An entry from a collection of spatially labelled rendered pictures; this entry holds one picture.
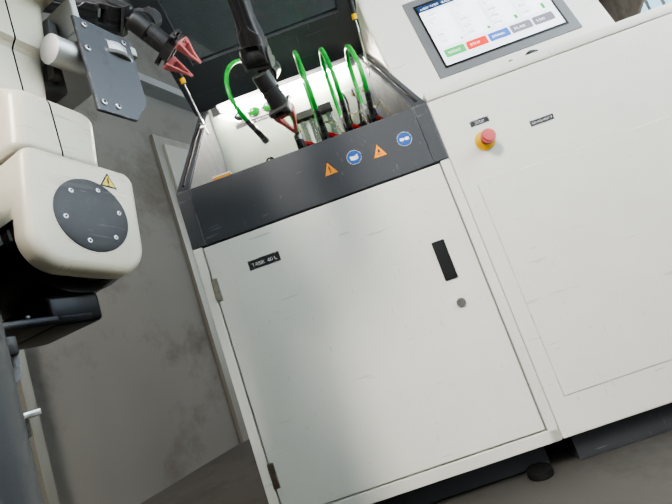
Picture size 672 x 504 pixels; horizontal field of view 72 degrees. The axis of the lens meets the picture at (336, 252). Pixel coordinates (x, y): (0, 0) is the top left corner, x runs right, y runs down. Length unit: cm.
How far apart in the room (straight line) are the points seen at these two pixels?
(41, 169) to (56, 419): 191
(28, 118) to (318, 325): 75
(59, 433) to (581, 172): 226
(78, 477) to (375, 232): 183
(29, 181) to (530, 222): 102
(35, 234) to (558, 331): 106
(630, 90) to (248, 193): 100
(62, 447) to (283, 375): 149
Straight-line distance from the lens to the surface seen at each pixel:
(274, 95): 144
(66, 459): 250
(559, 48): 142
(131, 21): 149
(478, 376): 119
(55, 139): 72
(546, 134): 131
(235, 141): 189
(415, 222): 118
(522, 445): 124
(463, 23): 175
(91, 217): 68
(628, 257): 130
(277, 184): 122
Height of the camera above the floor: 48
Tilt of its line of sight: 9 degrees up
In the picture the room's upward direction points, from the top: 19 degrees counter-clockwise
